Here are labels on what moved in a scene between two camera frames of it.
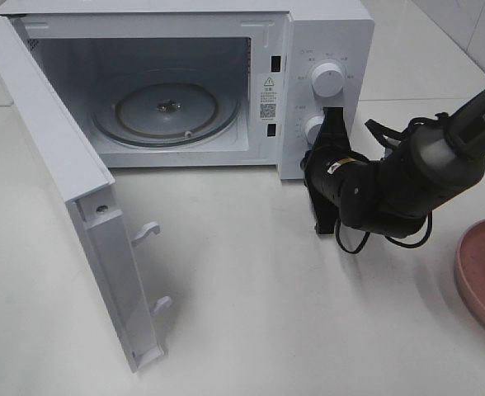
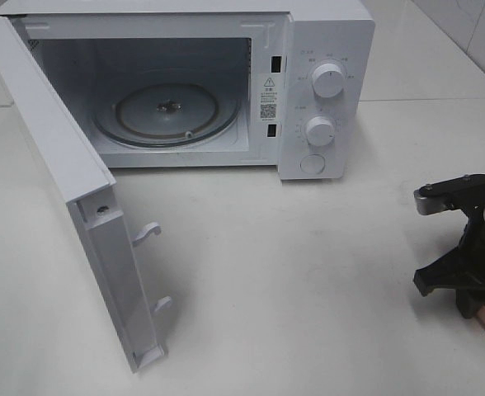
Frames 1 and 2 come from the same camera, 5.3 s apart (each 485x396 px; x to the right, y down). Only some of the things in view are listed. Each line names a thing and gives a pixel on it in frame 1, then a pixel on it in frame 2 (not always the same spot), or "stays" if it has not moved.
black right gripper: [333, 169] → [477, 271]
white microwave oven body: [203, 84] stays
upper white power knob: [327, 79] stays
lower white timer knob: [313, 127] stays
